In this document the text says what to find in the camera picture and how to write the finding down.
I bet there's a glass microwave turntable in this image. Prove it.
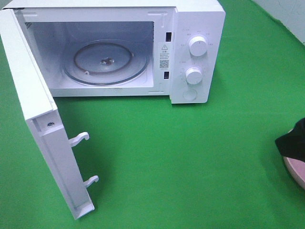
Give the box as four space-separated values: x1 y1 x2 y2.
63 39 150 86

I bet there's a green table cloth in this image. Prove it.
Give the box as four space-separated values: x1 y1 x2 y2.
0 0 305 229

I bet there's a white timer knob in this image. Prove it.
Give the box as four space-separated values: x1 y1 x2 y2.
185 67 203 85

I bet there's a pink round plate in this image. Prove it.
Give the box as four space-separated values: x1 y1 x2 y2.
282 128 305 190

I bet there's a white microwave oven body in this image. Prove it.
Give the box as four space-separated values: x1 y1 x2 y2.
0 0 225 104

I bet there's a white microwave door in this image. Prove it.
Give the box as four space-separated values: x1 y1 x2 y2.
0 9 99 219

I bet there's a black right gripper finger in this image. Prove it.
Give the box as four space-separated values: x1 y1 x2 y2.
275 118 305 162

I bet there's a white upper power knob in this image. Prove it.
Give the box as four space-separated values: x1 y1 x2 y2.
188 35 207 57

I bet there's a white door release button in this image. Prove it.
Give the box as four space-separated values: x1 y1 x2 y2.
183 89 197 101

